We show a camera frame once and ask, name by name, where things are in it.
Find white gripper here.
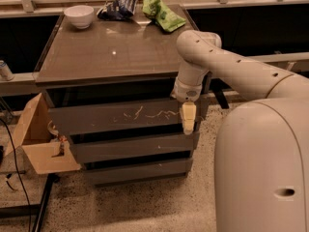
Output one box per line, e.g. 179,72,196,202
171,78,202,135

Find grey top drawer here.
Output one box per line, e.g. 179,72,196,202
47,97,207,136

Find grey drawer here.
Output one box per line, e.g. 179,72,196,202
47,97,207,136
70,132,200,163
84,158,193,186

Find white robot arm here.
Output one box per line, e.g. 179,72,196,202
173,30,309,232

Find grey bottom drawer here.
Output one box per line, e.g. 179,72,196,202
84,158,193,186

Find grey drawer cabinet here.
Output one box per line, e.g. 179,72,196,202
34,4,217,188

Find grey middle drawer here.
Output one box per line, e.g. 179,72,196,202
70,132,200,163

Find green snack bag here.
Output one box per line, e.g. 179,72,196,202
142,0,186,33

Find blue snack bag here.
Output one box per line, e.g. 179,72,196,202
97,0,138,21

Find white ceramic bowl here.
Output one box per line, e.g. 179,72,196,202
64,5,94,29

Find cardboard box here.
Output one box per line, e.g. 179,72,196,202
4,94,81,174

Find black cable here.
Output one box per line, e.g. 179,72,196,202
0,118,33,232

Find black metal floor frame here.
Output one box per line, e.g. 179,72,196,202
0,173,60,232

